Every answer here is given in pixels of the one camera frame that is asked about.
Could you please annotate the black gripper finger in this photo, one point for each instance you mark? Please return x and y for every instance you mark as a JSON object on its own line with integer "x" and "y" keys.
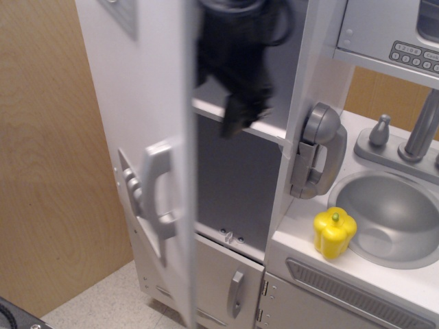
{"x": 238, "y": 116}

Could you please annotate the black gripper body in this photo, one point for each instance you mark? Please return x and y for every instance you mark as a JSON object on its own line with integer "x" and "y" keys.
{"x": 230, "y": 48}

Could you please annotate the white toy fridge door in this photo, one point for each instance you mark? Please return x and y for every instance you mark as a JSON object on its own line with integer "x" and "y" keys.
{"x": 142, "y": 60}

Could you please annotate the silver fridge door handle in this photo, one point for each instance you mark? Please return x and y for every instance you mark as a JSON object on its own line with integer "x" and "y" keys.
{"x": 156, "y": 163}

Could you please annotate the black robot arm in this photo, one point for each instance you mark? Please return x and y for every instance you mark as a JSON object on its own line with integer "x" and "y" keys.
{"x": 236, "y": 7}

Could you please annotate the white toy fridge cabinet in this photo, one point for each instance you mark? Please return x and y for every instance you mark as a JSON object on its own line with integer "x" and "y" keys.
{"x": 244, "y": 182}

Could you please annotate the silver toy telephone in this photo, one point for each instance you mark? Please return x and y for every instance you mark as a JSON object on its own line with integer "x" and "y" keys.
{"x": 320, "y": 154}

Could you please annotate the silver ice dispenser panel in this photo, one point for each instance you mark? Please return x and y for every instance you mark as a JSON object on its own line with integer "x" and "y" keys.
{"x": 133, "y": 184}

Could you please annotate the silver faucet knob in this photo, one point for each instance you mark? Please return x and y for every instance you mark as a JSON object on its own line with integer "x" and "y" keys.
{"x": 380, "y": 133}

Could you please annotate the yellow toy bell pepper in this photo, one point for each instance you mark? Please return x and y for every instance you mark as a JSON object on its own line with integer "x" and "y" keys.
{"x": 333, "y": 231}

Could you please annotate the toy microwave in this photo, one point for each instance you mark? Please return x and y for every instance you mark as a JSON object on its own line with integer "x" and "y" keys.
{"x": 398, "y": 33}

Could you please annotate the white freezer drawer door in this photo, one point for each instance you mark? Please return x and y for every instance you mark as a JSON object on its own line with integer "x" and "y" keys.
{"x": 216, "y": 266}

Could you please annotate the silver toy faucet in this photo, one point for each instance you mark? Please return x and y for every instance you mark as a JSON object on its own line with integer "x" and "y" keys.
{"x": 424, "y": 131}

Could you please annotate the silver toy sink basin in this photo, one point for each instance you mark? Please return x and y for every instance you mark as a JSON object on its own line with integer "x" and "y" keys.
{"x": 397, "y": 218}

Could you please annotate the silver oven door panel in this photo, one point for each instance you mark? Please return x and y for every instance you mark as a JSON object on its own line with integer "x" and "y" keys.
{"x": 310, "y": 298}

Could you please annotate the black case corner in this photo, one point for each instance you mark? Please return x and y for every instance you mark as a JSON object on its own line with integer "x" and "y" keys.
{"x": 13, "y": 316}

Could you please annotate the wooden wall board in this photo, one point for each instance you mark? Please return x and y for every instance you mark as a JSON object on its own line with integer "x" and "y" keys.
{"x": 62, "y": 226}

